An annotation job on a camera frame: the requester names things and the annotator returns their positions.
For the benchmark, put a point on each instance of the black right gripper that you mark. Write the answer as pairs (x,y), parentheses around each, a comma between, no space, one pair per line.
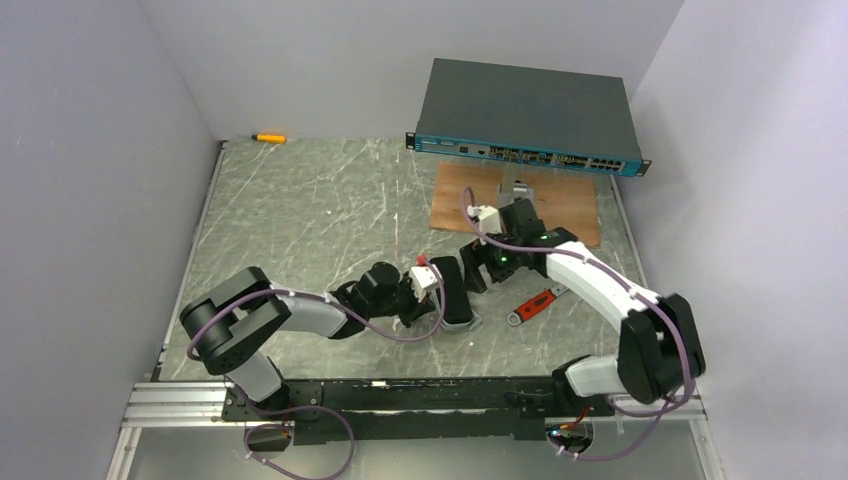
(478,266)

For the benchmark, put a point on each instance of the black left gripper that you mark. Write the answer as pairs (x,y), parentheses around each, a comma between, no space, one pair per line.
(416,306)

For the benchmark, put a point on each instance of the black umbrella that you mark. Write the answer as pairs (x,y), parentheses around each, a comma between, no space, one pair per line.
(458,314)

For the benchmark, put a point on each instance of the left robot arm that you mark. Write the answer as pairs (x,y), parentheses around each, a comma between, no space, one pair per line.
(228,326)

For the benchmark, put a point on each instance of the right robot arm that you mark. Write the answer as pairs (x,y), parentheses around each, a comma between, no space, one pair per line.
(658,356)

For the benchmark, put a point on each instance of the plywood board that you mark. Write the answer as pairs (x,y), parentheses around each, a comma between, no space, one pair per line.
(556,200)

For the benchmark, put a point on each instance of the orange utility knife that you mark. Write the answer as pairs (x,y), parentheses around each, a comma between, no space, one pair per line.
(269,138)

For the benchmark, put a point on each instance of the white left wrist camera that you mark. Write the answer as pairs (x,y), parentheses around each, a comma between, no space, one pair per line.
(424,277)

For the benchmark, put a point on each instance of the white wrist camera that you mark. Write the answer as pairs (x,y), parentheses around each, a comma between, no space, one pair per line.
(424,277)
(484,219)

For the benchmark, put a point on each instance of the red handled adjustable wrench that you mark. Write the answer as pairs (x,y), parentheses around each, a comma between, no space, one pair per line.
(535,305)

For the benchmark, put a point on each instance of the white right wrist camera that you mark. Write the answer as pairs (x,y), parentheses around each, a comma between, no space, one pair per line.
(484,219)

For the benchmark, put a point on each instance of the metal switch stand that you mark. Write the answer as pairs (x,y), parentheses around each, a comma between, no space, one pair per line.
(511,189)

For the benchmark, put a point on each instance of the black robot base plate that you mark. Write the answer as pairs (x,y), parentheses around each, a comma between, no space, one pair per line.
(320,411)

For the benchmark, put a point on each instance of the grey network switch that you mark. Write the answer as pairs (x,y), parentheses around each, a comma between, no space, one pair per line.
(528,116)

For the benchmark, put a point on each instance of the aluminium frame rail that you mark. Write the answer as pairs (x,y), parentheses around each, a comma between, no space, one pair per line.
(175,404)

